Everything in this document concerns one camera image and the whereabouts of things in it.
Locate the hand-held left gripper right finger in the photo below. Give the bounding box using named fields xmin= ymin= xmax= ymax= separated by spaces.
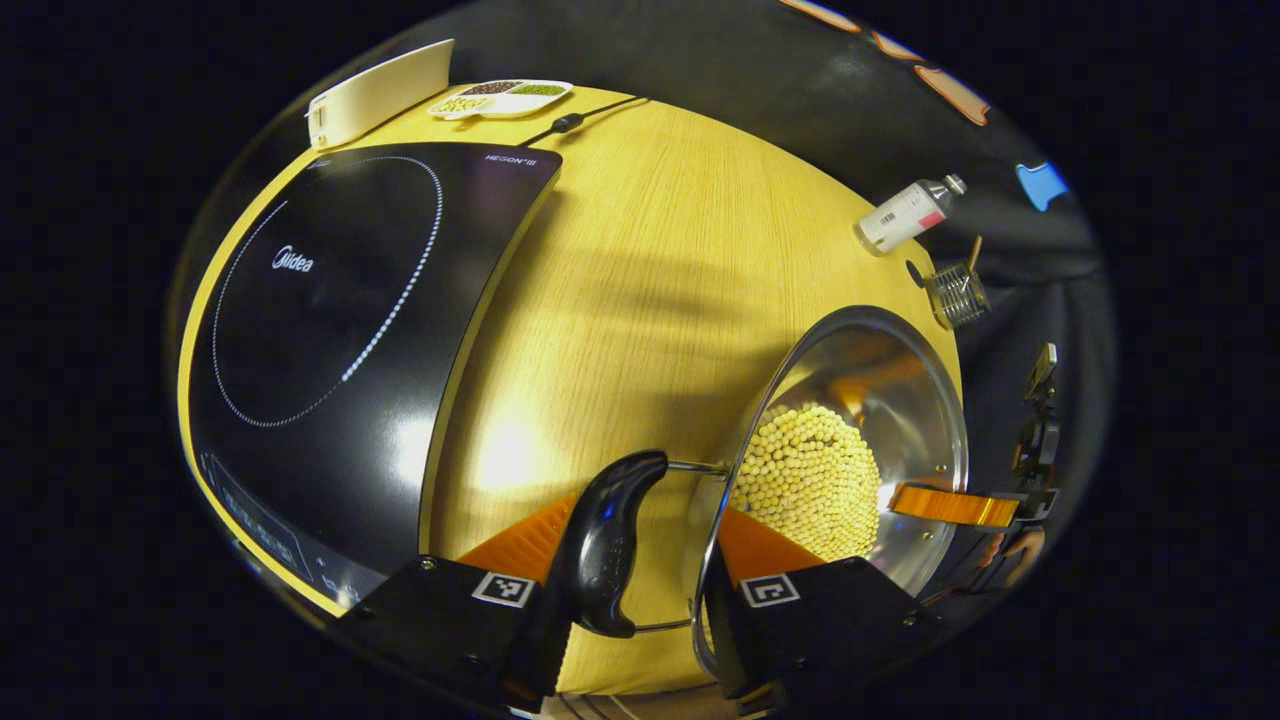
xmin=700 ymin=505 xmax=947 ymax=717

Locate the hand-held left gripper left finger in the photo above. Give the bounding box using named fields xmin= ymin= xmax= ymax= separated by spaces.
xmin=333 ymin=490 xmax=583 ymax=715

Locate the steel pot with black handle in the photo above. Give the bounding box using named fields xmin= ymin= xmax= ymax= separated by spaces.
xmin=553 ymin=305 xmax=970 ymax=681

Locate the black induction cooktop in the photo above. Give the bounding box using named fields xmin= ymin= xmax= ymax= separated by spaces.
xmin=187 ymin=141 xmax=564 ymax=611

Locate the pile of yellow beans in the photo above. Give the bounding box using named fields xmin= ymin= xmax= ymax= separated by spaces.
xmin=728 ymin=402 xmax=883 ymax=563

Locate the clear glass cup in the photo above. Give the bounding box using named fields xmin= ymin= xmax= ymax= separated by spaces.
xmin=925 ymin=262 xmax=992 ymax=330

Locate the clear bottle with pink label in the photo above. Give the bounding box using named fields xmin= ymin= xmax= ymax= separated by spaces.
xmin=853 ymin=174 xmax=968 ymax=257

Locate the white divided dish of beans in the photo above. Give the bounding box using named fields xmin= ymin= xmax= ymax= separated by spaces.
xmin=428 ymin=79 xmax=574 ymax=121

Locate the white toaster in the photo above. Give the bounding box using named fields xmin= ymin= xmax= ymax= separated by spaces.
xmin=306 ymin=39 xmax=456 ymax=151

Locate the black power cable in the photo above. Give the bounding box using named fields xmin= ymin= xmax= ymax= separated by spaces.
xmin=520 ymin=95 xmax=651 ymax=148

